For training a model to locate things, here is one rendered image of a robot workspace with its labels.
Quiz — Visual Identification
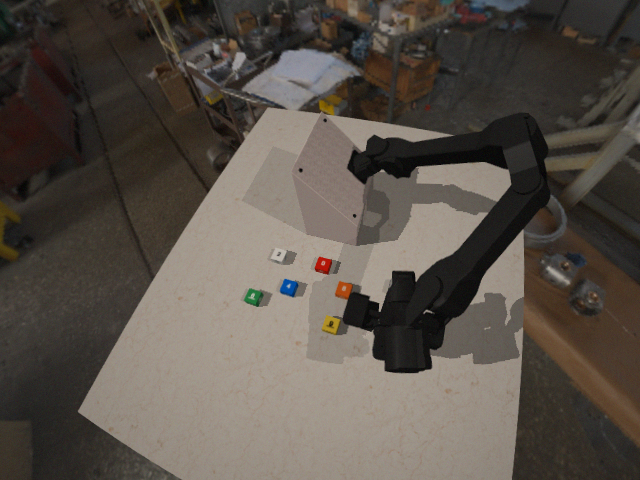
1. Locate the green block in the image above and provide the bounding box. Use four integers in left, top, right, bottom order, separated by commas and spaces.
244, 288, 264, 307

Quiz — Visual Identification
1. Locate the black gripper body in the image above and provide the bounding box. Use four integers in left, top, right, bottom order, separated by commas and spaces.
343, 292, 445, 350

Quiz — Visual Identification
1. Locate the blue block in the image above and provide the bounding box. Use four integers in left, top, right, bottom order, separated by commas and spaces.
279, 279, 298, 298

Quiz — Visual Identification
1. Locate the red block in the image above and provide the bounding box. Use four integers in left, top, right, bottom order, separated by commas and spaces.
315, 257, 332, 275

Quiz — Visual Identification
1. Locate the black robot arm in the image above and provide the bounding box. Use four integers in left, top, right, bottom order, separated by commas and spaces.
347, 112, 551, 374

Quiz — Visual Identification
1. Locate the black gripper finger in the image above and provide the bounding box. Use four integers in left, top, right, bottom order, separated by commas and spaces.
359, 300, 379, 332

